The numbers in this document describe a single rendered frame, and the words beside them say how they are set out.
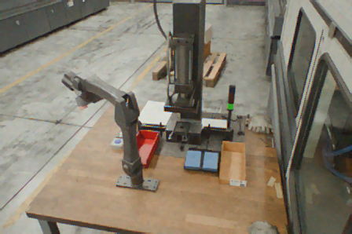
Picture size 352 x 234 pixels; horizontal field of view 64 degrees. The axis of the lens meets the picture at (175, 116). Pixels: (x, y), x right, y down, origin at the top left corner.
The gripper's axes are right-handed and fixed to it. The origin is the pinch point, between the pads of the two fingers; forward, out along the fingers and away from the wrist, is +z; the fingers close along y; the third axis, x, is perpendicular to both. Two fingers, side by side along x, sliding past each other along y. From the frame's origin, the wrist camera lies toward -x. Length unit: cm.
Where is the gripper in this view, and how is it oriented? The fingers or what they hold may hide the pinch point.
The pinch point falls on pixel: (95, 101)
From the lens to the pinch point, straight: 147.9
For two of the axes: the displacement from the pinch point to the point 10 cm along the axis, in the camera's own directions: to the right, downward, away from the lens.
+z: 0.6, 2.2, 9.7
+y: -9.0, 4.4, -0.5
